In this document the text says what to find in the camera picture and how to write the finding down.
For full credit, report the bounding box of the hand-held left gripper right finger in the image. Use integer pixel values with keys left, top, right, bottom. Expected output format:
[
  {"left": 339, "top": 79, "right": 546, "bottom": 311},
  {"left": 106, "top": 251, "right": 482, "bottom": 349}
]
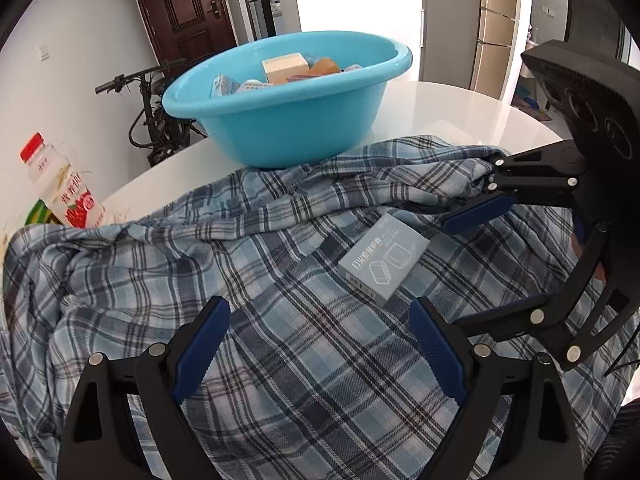
[{"left": 409, "top": 297, "right": 586, "bottom": 480}]

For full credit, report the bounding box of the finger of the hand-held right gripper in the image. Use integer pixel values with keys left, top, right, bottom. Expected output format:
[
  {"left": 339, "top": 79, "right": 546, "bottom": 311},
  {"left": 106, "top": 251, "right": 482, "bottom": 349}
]
[
  {"left": 452, "top": 221, "right": 632, "bottom": 373},
  {"left": 442, "top": 140, "right": 595, "bottom": 234}
]

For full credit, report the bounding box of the green yellow plastic item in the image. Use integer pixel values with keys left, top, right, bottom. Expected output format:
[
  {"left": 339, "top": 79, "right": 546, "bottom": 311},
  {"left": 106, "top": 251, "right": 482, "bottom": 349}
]
[{"left": 22, "top": 199, "right": 66, "bottom": 228}]

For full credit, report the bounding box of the red capped yogurt bottle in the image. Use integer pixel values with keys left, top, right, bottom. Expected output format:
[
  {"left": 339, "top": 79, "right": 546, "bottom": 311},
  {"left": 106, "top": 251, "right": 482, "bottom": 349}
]
[{"left": 20, "top": 132, "right": 103, "bottom": 229}]

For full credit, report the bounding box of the blue floor mat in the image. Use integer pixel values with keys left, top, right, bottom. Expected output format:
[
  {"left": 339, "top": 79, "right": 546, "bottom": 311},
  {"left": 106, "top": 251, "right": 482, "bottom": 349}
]
[{"left": 515, "top": 85, "right": 553, "bottom": 121}]

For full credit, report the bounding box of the blue plastic basin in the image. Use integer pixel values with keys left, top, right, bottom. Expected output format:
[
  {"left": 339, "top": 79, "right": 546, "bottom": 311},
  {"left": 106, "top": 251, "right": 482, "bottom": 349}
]
[{"left": 161, "top": 30, "right": 413, "bottom": 170}]

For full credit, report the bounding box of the dark grey door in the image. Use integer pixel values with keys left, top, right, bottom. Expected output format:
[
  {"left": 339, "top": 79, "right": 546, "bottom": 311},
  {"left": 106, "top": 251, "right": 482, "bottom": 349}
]
[{"left": 565, "top": 0, "right": 626, "bottom": 61}]

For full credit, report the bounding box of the cream cardboard box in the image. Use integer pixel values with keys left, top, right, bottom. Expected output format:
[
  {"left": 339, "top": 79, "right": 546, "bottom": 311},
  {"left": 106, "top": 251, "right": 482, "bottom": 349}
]
[{"left": 262, "top": 53, "right": 308, "bottom": 84}]

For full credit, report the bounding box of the grey cardboard box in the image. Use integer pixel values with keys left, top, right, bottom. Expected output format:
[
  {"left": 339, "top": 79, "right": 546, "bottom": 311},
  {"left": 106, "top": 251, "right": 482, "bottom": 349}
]
[{"left": 338, "top": 212, "right": 431, "bottom": 307}]

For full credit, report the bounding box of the small blue white box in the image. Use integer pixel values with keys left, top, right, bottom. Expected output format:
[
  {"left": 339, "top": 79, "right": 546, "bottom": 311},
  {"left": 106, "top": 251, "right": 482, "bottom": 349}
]
[{"left": 212, "top": 74, "right": 241, "bottom": 100}]

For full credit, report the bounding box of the black framed glass partition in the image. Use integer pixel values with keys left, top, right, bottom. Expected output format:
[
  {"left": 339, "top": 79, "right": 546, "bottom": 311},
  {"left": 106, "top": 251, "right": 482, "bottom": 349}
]
[{"left": 235, "top": 0, "right": 278, "bottom": 43}]

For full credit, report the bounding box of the black electric bike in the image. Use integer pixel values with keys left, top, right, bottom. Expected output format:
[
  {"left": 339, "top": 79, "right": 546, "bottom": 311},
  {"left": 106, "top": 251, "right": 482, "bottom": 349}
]
[{"left": 95, "top": 58, "right": 208, "bottom": 168}]

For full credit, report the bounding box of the blue plaid cloth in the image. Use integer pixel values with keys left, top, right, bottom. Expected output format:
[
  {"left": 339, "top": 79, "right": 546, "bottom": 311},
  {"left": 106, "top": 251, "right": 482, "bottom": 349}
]
[{"left": 0, "top": 134, "right": 636, "bottom": 480}]

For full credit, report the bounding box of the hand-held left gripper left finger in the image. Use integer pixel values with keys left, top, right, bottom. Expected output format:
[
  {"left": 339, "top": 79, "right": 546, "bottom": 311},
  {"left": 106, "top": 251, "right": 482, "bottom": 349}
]
[{"left": 56, "top": 296, "right": 232, "bottom": 480}]

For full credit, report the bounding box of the brown entrance door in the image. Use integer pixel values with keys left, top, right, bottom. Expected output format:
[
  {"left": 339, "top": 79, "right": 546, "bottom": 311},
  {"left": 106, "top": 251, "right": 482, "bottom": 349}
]
[{"left": 131, "top": 0, "right": 238, "bottom": 68}]

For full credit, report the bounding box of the refrigerator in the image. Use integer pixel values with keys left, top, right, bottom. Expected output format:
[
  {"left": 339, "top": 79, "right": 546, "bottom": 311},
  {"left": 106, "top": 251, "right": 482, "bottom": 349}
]
[{"left": 420, "top": 0, "right": 533, "bottom": 102}]

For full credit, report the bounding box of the orange packet in basin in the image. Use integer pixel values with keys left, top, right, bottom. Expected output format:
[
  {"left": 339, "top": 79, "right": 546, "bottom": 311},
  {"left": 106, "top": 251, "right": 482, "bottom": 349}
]
[{"left": 287, "top": 57, "right": 341, "bottom": 83}]

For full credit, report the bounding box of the dark cloth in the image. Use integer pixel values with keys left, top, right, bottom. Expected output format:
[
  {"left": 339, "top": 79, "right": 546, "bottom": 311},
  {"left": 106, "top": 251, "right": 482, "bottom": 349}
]
[{"left": 585, "top": 400, "right": 640, "bottom": 480}]

